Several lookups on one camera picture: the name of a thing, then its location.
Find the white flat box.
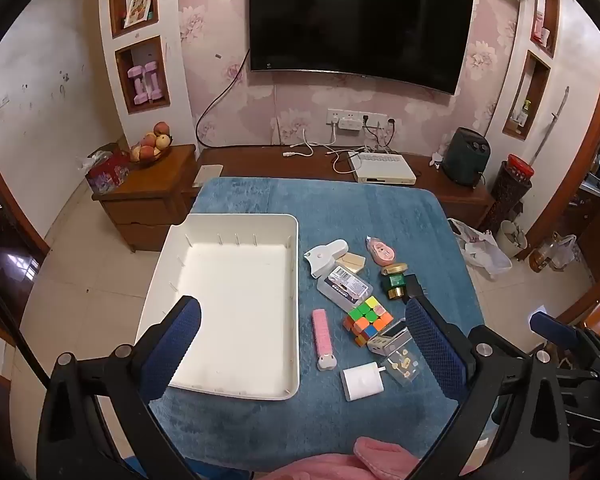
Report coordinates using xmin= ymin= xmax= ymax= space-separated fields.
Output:
xmin=192 ymin=163 xmax=224 ymax=188

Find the long wooden television bench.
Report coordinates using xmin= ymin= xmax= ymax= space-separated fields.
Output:
xmin=180 ymin=147 xmax=496 ymax=231

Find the beige rectangular box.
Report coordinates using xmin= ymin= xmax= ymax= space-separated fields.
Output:
xmin=340 ymin=252 xmax=367 ymax=275

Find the red purple tissue box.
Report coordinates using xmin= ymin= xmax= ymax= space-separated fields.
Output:
xmin=85 ymin=142 xmax=131 ymax=195

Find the white set-top box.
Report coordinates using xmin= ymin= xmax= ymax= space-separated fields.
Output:
xmin=348 ymin=151 xmax=417 ymax=186

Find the white wall socket strip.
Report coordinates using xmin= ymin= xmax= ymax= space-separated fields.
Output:
xmin=326 ymin=108 xmax=396 ymax=131

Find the pink correction tape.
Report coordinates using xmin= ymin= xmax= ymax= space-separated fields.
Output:
xmin=365 ymin=236 xmax=397 ymax=267

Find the blue fluffy blanket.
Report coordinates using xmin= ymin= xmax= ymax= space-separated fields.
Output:
xmin=147 ymin=176 xmax=496 ymax=473

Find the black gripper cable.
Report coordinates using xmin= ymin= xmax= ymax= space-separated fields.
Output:
xmin=0 ymin=270 xmax=56 ymax=396

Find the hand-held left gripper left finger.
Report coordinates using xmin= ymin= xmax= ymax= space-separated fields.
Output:
xmin=36 ymin=295 xmax=203 ymax=480

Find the white plastic storage bin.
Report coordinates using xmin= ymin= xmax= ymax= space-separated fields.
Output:
xmin=136 ymin=213 xmax=301 ymax=401

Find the green bottle with gold cap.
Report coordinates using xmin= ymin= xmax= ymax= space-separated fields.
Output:
xmin=382 ymin=274 xmax=407 ymax=302

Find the small white device box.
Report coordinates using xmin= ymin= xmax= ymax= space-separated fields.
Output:
xmin=366 ymin=326 xmax=412 ymax=357

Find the black television cable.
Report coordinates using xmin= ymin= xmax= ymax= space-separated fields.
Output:
xmin=196 ymin=49 xmax=251 ymax=148

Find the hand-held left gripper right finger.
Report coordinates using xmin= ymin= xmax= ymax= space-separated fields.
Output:
xmin=404 ymin=296 xmax=573 ymax=480

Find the picture book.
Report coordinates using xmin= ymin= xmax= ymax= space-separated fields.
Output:
xmin=123 ymin=0 xmax=153 ymax=28

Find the dark green heater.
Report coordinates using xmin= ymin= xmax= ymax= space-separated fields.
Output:
xmin=440 ymin=127 xmax=490 ymax=187

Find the white charging cable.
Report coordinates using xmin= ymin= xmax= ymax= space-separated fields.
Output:
xmin=282 ymin=127 xmax=351 ymax=173

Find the bowl of peaches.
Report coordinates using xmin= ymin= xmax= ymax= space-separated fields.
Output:
xmin=129 ymin=121 xmax=173 ymax=168

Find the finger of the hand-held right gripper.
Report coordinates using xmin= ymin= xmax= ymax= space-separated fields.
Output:
xmin=529 ymin=311 xmax=600 ymax=356

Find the white bucket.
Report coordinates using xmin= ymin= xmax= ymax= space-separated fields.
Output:
xmin=496 ymin=220 xmax=528 ymax=258

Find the wooden side cabinet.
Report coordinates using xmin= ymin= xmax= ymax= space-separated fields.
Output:
xmin=91 ymin=144 xmax=197 ymax=253

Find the pink dumbbell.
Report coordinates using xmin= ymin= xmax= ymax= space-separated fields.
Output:
xmin=142 ymin=61 xmax=163 ymax=101
xmin=128 ymin=66 xmax=148 ymax=106

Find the black wall television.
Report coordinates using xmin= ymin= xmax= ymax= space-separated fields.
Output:
xmin=249 ymin=0 xmax=475 ymax=96

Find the white tape dispenser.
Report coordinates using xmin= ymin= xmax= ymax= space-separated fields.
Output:
xmin=304 ymin=240 xmax=349 ymax=279

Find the white plastic bag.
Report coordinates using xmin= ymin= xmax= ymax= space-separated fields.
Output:
xmin=447 ymin=217 xmax=513 ymax=276

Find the colourful puzzle cube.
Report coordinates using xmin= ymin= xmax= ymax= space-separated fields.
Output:
xmin=343 ymin=296 xmax=395 ymax=348

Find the clear plastic bag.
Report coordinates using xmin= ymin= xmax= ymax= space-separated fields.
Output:
xmin=529 ymin=232 xmax=578 ymax=273

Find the clear labelled plastic box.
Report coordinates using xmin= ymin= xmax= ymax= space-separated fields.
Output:
xmin=316 ymin=265 xmax=376 ymax=311

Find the white charger plug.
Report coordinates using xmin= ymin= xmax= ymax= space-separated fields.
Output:
xmin=340 ymin=362 xmax=386 ymax=402

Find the long grey stick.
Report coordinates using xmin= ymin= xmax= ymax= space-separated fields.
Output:
xmin=530 ymin=87 xmax=571 ymax=166

